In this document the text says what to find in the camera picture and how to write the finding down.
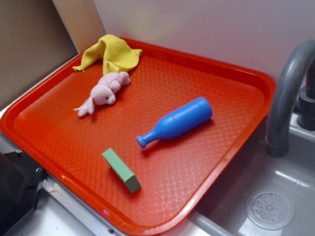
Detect grey toy sink basin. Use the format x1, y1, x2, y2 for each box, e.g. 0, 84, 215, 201
189, 123, 315, 236

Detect grey toy faucet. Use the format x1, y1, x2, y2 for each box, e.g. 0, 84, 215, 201
265, 39, 315, 157

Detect blue plastic bottle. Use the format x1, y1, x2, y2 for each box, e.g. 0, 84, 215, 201
136, 97, 213, 148

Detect green rectangular block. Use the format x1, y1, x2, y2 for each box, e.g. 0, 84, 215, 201
102, 148, 141, 193

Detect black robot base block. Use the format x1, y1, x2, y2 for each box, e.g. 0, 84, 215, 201
0, 151, 45, 236

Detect pink plush toy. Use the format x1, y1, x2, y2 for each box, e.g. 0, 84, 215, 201
74, 72, 131, 117

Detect yellow cloth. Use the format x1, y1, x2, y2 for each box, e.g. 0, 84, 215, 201
72, 34, 143, 75

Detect brown cardboard panel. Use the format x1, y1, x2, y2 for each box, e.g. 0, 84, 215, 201
0, 0, 77, 109

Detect light wooden board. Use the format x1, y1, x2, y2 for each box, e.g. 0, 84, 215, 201
53, 0, 106, 53

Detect red plastic tray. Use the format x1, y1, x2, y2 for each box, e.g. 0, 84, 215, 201
0, 39, 276, 236

